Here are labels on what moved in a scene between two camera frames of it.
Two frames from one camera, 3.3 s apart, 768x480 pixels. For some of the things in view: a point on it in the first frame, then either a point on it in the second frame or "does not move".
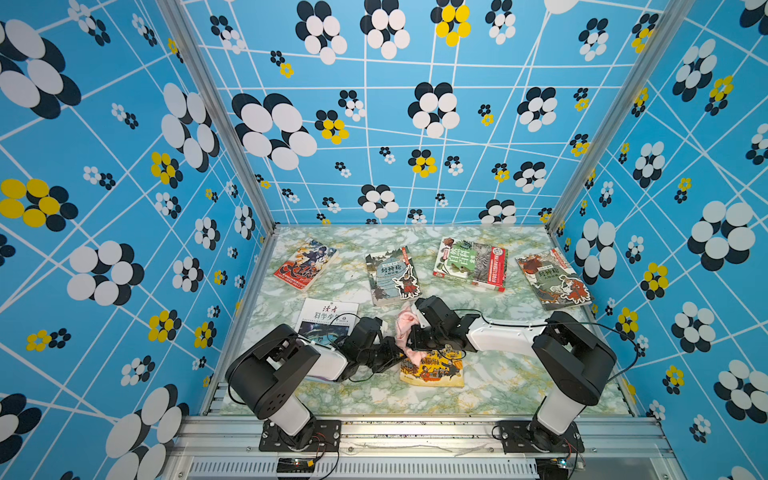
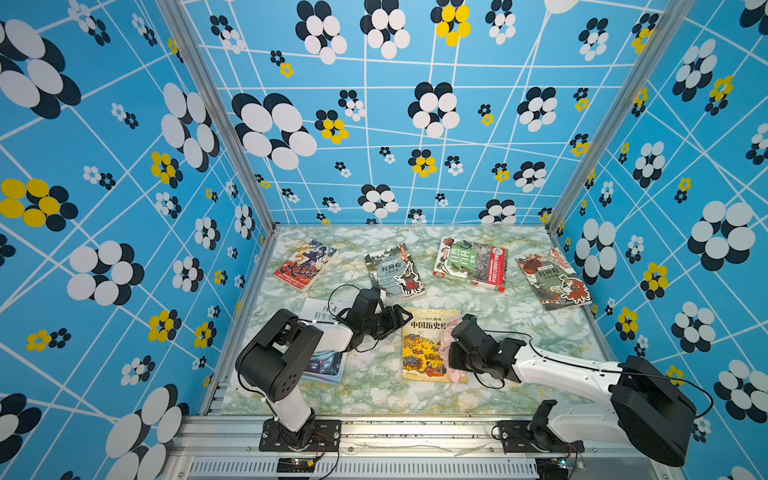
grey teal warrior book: (393, 276) does not move
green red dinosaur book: (479, 265) does not move
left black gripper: (392, 349) to (392, 323)
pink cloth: (406, 318) to (446, 345)
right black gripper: (414, 336) to (453, 358)
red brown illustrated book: (553, 280) does not move
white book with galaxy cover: (327, 321) does not move
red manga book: (306, 264) does not move
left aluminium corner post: (189, 47) does not move
